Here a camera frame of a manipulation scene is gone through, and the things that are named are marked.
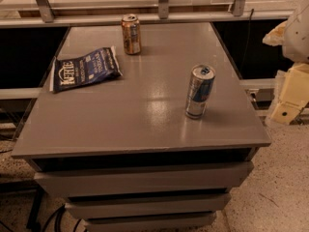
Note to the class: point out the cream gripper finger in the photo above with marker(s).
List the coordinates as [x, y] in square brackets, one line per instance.
[276, 36]
[294, 95]

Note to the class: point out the silver blue Red Bull can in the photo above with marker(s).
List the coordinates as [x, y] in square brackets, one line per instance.
[199, 89]

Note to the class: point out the brown orange soda can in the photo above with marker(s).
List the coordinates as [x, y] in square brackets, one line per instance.
[131, 34]

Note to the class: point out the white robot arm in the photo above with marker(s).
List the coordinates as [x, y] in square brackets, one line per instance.
[293, 36]

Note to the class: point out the metal window frame rail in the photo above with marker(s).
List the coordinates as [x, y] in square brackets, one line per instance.
[51, 13]

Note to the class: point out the grey drawer cabinet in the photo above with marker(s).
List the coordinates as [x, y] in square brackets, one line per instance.
[125, 156]

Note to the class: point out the blue Kettle chip bag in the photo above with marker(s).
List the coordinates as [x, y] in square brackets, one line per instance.
[95, 67]

